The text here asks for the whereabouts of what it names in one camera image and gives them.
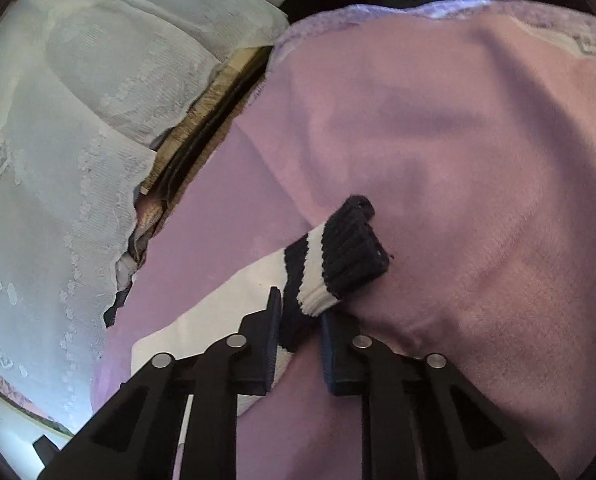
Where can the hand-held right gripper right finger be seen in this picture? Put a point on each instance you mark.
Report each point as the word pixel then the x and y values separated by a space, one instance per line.
pixel 330 355

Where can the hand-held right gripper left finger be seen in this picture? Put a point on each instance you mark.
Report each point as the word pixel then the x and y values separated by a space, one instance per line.
pixel 273 325

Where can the white sweater with black stripes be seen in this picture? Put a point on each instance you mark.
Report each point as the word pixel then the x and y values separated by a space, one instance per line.
pixel 343 255

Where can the pink blanket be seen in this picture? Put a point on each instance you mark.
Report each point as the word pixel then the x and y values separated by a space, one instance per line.
pixel 452 160

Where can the wooden ledge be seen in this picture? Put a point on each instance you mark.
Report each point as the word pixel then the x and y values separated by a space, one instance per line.
pixel 218 90

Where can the white lace curtain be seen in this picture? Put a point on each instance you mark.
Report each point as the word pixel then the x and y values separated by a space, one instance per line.
pixel 53 160

